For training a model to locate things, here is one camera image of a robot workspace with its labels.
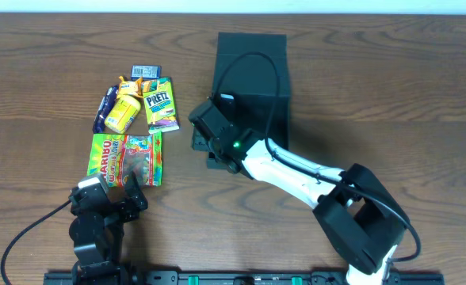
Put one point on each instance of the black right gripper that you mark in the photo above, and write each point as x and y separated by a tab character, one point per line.
200	143

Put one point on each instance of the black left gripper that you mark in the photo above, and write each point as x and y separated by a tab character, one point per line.
119	203

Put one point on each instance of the Haribo gummy candy bag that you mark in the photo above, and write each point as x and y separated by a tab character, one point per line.
116	156

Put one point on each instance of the yellow plastic bottle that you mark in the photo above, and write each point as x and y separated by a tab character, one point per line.
123	114

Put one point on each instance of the dark green lidded box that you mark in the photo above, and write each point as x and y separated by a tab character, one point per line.
253	68

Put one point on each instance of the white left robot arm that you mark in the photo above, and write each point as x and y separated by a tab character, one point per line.
98	230

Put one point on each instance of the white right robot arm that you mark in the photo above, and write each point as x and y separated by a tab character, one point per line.
360	218

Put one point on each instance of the green Pretz snack box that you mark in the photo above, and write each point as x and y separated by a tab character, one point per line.
159	104

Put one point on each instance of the dark blue candy bar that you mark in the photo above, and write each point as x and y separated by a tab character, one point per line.
105	107

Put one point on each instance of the dark blue barcode box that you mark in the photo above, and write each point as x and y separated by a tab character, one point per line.
145	72

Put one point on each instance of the orange yellow snack packet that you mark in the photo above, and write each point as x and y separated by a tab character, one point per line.
130	88

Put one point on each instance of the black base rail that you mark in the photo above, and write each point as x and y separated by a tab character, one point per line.
314	278

